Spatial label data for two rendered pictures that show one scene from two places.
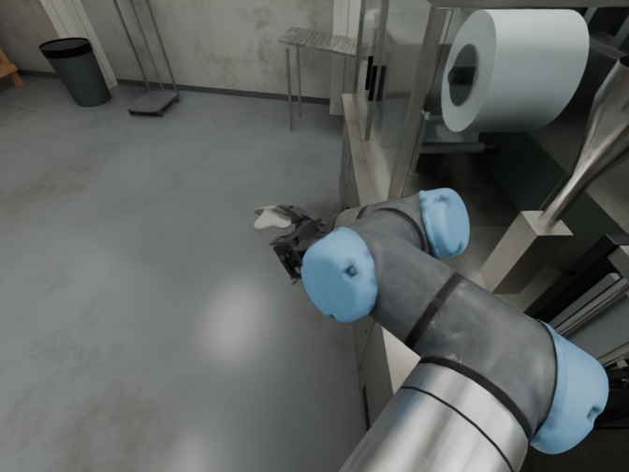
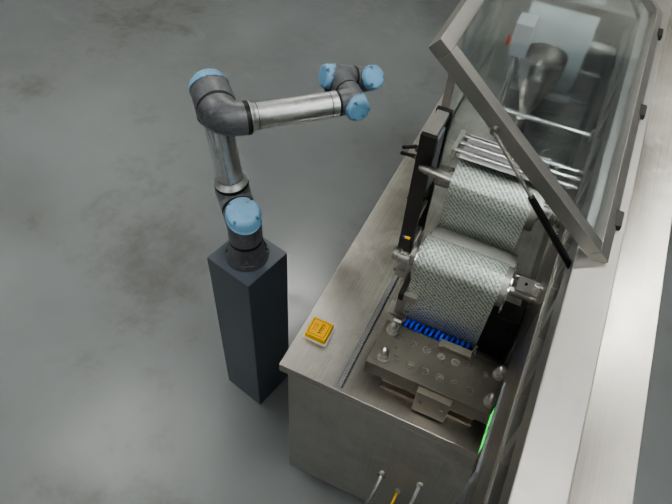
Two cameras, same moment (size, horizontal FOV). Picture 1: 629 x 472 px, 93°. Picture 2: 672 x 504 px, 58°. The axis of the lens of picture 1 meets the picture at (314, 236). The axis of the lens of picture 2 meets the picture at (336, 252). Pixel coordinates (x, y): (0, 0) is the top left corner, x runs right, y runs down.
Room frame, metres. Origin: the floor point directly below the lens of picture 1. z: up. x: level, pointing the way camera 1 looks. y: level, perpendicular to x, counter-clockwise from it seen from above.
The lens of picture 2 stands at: (-1.29, -0.68, 2.55)
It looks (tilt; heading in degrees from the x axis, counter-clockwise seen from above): 50 degrees down; 22
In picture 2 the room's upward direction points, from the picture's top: 5 degrees clockwise
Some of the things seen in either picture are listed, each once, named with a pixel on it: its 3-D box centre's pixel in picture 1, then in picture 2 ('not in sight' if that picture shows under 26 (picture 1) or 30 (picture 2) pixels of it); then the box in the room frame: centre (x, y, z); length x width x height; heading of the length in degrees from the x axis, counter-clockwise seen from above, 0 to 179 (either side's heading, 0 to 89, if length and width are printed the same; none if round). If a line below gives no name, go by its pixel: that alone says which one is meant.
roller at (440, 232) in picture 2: not in sight; (469, 258); (-0.06, -0.61, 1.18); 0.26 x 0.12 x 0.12; 91
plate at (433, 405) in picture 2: not in sight; (430, 405); (-0.45, -0.67, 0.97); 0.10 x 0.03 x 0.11; 91
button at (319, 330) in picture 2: not in sight; (319, 330); (-0.34, -0.26, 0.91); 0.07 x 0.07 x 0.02; 1
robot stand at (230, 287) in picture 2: not in sight; (254, 324); (-0.17, 0.11, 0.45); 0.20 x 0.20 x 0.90; 77
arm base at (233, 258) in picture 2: not in sight; (246, 245); (-0.17, 0.11, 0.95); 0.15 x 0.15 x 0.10
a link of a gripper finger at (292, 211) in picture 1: (296, 220); not in sight; (0.36, 0.03, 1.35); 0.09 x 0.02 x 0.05; 55
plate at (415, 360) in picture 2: not in sight; (438, 371); (-0.36, -0.66, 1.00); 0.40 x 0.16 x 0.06; 91
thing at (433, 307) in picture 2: not in sight; (444, 313); (-0.24, -0.61, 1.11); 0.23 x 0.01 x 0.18; 91
